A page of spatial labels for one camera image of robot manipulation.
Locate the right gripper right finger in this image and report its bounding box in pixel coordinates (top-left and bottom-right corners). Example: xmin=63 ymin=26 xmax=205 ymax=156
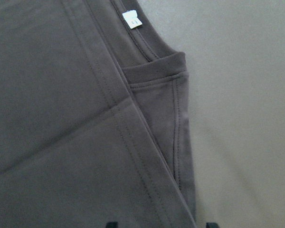
xmin=206 ymin=222 xmax=219 ymax=228

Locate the brown t-shirt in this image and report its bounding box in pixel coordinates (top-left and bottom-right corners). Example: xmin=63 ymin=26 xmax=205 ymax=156
xmin=0 ymin=0 xmax=196 ymax=228

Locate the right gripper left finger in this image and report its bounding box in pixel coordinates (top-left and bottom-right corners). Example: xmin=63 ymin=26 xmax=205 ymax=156
xmin=105 ymin=221 xmax=118 ymax=228

